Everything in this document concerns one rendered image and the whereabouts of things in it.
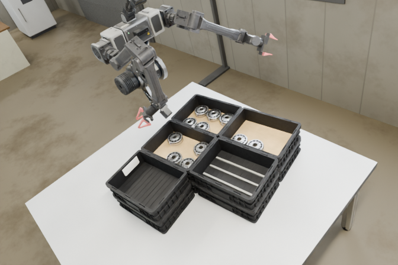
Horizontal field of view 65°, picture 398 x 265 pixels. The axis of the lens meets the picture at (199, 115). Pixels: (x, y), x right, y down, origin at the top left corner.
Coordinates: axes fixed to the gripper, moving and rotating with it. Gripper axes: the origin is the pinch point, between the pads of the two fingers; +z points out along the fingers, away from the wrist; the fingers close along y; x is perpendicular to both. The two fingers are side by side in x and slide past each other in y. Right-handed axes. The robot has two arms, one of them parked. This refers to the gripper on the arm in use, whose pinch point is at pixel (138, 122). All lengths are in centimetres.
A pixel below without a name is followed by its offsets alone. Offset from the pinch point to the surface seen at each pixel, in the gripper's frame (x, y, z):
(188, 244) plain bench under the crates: -39, -63, 14
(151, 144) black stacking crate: -17.9, -1.1, 6.5
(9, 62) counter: 31, 408, 210
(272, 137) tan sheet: -57, -27, -54
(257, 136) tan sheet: -53, -22, -48
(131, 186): -15.8, -22.6, 27.0
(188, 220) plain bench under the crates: -40, -50, 11
